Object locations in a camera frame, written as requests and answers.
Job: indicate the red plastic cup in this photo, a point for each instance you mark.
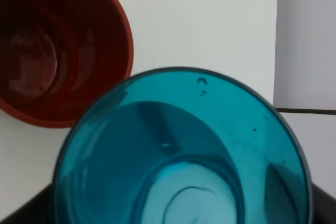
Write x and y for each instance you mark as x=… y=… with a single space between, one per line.
x=58 y=56

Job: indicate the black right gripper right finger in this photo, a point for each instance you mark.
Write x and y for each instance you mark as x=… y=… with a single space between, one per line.
x=322 y=206

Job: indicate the blue translucent plastic cup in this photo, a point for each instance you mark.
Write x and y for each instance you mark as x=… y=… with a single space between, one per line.
x=181 y=145

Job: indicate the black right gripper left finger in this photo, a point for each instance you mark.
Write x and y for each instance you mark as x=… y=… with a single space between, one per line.
x=37 y=210

